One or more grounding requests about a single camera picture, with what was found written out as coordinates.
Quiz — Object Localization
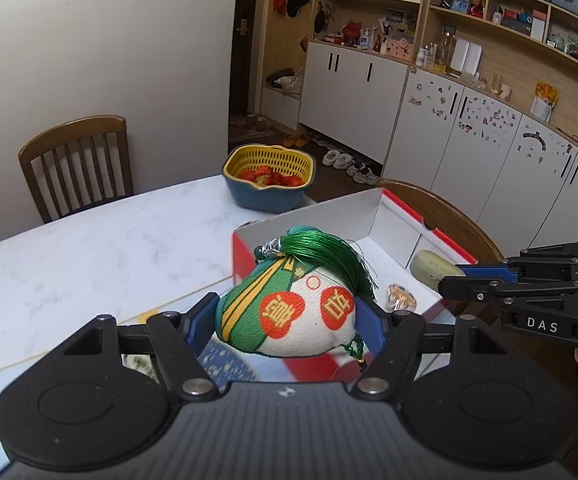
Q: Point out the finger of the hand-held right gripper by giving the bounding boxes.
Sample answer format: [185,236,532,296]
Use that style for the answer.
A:
[454,240,578,286]
[438,276,578,311]

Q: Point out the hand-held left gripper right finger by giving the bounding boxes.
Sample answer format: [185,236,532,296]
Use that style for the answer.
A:
[349,299,507,402]

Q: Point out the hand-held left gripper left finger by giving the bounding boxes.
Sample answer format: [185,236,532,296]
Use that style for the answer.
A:
[61,294,222,402]

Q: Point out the round pale green container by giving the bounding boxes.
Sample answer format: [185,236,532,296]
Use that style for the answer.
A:
[409,250,465,291]

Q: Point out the silver foil snack packet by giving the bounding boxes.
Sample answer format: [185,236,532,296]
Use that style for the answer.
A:
[121,354,160,381]

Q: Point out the green white embroidered tassel sachet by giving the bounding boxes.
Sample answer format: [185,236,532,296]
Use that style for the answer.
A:
[214,226,380,376]

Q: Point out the red white cardboard box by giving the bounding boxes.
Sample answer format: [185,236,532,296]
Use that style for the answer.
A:
[231,187,480,386]

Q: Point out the striped seashell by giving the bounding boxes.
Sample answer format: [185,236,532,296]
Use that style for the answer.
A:
[385,284,420,313]

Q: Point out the blue patterned table mat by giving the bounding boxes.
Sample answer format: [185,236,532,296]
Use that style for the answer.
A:
[0,310,365,480]

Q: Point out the brown wooden round-back chair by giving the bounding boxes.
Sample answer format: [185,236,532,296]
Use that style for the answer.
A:
[379,178,505,263]

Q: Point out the long white stickered cabinet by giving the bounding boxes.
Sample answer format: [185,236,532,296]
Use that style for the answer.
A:
[384,67,578,256]

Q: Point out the yellow blue strainer basket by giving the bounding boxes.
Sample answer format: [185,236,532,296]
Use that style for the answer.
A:
[222,145,316,212]

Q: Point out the grey white sneakers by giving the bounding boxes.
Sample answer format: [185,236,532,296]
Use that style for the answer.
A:
[346,162,381,186]

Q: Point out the pile of strawberries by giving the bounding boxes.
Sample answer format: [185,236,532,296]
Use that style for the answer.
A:
[239,165,304,187]

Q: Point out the yellow paper calendar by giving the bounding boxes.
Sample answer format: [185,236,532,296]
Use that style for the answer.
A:
[529,79,560,123]

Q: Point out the brown wooden slat chair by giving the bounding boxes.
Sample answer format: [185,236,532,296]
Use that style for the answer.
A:
[18,115,134,224]

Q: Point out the white rectangular containers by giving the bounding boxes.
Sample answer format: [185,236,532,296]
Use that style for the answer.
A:
[450,37,483,76]

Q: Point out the clear tall bottle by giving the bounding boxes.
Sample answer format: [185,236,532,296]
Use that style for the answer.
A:
[435,25,457,73]

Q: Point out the white lower cabinet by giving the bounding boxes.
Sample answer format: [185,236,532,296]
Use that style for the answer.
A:
[299,42,410,163]

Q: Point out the pink storage box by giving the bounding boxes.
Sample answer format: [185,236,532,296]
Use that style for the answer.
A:
[385,30,416,63]

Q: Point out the dark bag on bench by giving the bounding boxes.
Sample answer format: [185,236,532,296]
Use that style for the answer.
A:
[266,67,304,95]

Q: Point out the dark entrance door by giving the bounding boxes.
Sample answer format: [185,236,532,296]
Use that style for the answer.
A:
[229,0,270,121]

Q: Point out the wooden wall shelf unit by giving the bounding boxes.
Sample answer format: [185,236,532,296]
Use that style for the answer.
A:
[419,0,578,151]

